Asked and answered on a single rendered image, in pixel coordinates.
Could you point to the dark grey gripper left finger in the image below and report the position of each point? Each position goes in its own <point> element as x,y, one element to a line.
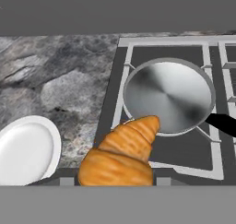
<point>67,181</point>

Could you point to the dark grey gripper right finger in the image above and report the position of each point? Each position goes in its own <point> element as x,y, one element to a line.
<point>163,181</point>

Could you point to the golden brown croissant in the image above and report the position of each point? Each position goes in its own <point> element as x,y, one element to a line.
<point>120,163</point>

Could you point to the dark hob with grey grates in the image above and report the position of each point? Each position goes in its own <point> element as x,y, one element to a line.
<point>184,150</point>

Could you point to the white round plate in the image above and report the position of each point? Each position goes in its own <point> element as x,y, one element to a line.
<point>26,150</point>

